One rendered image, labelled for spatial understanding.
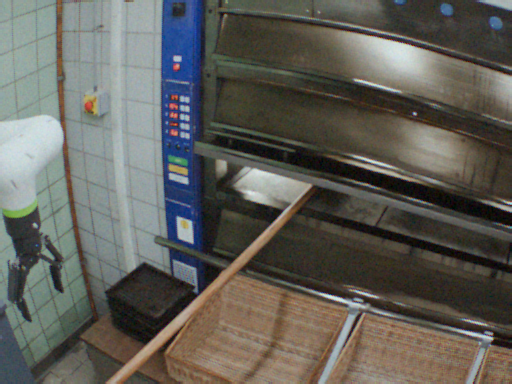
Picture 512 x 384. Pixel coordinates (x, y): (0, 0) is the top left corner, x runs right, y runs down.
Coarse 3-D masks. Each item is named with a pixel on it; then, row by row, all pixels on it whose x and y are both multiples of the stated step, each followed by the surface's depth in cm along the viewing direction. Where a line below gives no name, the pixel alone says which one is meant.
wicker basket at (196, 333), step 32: (224, 288) 233; (256, 288) 226; (192, 320) 215; (256, 320) 229; (288, 320) 222; (320, 320) 216; (192, 352) 221; (224, 352) 224; (256, 352) 224; (288, 352) 224; (320, 352) 219
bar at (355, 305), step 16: (160, 240) 192; (192, 256) 187; (208, 256) 184; (240, 272) 179; (256, 272) 178; (288, 288) 173; (304, 288) 171; (336, 304) 167; (352, 304) 164; (368, 304) 163; (352, 320) 164; (400, 320) 157; (416, 320) 155; (464, 336) 148; (480, 336) 145; (336, 352) 162; (480, 352) 145
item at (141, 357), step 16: (304, 192) 214; (288, 208) 204; (272, 224) 195; (256, 240) 187; (240, 256) 179; (224, 272) 172; (208, 288) 165; (192, 304) 158; (176, 320) 151; (160, 336) 145; (144, 352) 139; (128, 368) 132
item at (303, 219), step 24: (216, 192) 221; (240, 192) 219; (312, 216) 205; (336, 216) 206; (360, 240) 198; (384, 240) 193; (408, 240) 192; (456, 264) 182; (480, 264) 177; (504, 264) 176
